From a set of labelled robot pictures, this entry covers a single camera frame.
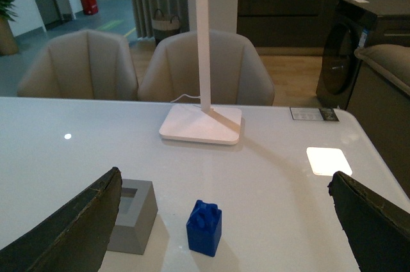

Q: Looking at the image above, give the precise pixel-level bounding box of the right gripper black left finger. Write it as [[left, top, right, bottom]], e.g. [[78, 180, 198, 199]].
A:
[[1, 167, 122, 271]]

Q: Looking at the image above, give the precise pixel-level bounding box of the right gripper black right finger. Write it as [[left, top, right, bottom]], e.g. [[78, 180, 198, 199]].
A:
[[328, 172, 409, 271]]

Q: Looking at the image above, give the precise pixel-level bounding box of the gray base block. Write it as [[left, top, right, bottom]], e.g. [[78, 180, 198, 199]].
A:
[[108, 179, 158, 255]]

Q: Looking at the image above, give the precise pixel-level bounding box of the blue plastic part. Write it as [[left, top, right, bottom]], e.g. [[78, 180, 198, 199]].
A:
[[186, 200, 222, 257]]

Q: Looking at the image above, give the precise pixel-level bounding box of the dark label card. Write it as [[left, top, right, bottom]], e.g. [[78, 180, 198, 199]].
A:
[[290, 108, 339, 122]]

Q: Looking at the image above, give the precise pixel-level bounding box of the beige sofa cushion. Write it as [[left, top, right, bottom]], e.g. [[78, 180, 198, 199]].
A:
[[354, 44, 409, 95]]

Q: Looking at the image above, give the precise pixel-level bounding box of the beige chair left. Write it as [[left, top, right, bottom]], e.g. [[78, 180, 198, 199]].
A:
[[17, 29, 138, 100]]

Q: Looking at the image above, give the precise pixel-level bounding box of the beige chair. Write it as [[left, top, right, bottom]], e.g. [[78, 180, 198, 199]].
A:
[[138, 30, 275, 106], [17, 29, 138, 100]]

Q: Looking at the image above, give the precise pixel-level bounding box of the potted green plant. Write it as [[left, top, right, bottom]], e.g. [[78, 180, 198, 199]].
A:
[[1, 0, 19, 56]]

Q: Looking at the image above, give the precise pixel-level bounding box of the beige chair right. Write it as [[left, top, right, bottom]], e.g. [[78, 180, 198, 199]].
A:
[[138, 30, 275, 106]]

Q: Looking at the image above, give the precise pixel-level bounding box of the black washing machine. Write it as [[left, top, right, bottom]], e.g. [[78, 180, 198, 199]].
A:
[[315, 0, 410, 109]]

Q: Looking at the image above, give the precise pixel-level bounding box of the red bin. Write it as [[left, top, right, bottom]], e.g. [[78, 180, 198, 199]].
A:
[[80, 0, 99, 15]]

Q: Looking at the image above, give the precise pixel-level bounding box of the white lamp cable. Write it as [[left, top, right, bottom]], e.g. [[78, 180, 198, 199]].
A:
[[170, 93, 202, 104]]

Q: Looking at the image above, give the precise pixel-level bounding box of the woven basket with handles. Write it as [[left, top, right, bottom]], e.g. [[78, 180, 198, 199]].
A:
[[152, 8, 181, 43]]

